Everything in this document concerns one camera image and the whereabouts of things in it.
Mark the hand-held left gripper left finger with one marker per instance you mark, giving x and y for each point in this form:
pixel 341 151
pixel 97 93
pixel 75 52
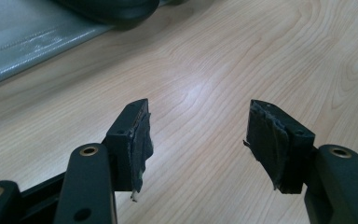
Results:
pixel 124 140

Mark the metal shoe rack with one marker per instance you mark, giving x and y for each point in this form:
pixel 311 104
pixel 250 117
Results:
pixel 18 40

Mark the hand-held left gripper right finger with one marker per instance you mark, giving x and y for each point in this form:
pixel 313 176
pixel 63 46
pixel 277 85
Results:
pixel 279 146

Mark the black slipper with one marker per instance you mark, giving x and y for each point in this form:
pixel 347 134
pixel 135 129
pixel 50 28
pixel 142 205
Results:
pixel 115 9

